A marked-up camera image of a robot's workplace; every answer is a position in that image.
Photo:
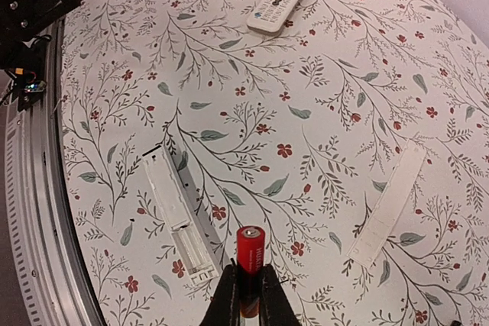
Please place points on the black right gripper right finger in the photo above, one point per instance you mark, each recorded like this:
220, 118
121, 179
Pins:
275, 308

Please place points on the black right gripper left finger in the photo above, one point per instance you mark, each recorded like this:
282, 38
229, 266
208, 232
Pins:
224, 309

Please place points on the white slim remote control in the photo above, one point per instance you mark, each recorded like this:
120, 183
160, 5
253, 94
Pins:
182, 223

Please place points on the red AAA battery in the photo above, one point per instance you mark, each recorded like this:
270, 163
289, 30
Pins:
250, 260

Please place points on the white battery compartment cover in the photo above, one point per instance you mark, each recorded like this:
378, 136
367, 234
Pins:
389, 206

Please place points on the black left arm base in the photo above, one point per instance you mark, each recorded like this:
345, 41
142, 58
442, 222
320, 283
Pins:
24, 46

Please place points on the floral patterned table mat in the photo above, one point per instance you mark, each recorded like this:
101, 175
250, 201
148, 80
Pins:
297, 132

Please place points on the aluminium front rail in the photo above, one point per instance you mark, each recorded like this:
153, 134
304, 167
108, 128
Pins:
51, 271

